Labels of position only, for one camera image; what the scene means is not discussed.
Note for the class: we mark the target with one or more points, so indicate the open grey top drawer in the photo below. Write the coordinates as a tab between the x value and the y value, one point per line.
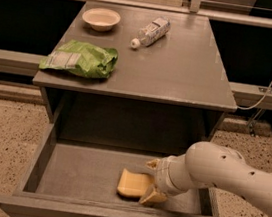
71	179

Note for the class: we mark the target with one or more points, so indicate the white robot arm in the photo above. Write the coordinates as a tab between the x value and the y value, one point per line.
207	165

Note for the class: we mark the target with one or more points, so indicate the grey cabinet counter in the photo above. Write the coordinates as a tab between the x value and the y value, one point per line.
184	67

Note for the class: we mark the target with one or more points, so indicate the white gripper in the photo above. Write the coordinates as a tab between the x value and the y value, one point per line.
163	175

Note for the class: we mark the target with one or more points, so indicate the green chip bag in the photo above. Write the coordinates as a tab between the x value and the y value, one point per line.
81	59

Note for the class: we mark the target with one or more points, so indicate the white paper bowl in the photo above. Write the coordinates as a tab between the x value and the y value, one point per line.
101	19

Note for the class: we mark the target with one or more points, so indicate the clear plastic water bottle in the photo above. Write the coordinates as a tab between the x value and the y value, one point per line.
151	32

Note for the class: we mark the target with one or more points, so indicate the yellow wavy sponge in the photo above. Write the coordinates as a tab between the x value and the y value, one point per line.
134	185

